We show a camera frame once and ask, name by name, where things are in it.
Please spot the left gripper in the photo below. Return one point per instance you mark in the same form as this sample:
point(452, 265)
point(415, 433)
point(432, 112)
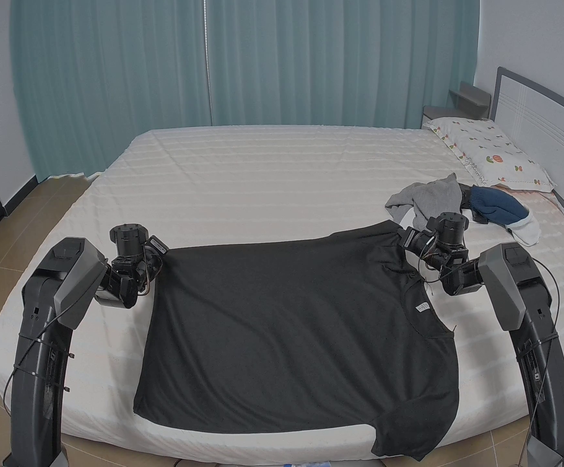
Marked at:
point(153, 256)

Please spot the grey bedside table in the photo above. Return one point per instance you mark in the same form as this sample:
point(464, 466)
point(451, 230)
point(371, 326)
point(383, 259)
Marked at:
point(469, 98)

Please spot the black T-shirt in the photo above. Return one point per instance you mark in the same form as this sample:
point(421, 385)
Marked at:
point(287, 333)

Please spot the bed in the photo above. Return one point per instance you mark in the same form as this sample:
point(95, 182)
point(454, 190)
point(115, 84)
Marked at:
point(262, 187)

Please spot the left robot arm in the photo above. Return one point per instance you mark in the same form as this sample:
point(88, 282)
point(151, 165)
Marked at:
point(68, 280)

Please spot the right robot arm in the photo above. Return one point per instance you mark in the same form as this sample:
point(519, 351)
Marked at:
point(510, 280)

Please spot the white printed pillow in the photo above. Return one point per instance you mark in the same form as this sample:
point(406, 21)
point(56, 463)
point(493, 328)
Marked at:
point(491, 151)

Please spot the pile of clothes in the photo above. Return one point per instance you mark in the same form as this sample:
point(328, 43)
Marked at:
point(432, 197)

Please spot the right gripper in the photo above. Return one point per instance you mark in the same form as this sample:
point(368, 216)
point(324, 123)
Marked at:
point(418, 242)

